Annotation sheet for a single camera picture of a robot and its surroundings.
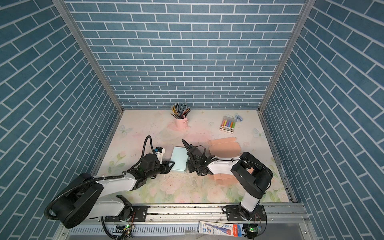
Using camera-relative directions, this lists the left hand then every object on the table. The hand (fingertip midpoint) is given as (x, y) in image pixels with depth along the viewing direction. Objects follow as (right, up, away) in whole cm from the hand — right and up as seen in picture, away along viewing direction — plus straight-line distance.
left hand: (174, 164), depth 87 cm
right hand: (+7, 0, +3) cm, 8 cm away
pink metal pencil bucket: (+2, +24, +17) cm, 29 cm away
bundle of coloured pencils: (+1, +32, +18) cm, 37 cm away
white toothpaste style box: (+25, -25, -18) cm, 40 cm away
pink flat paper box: (+32, +7, +15) cm, 36 cm away
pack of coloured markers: (+36, +23, +24) cm, 49 cm away
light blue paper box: (+3, +4, +3) cm, 6 cm away
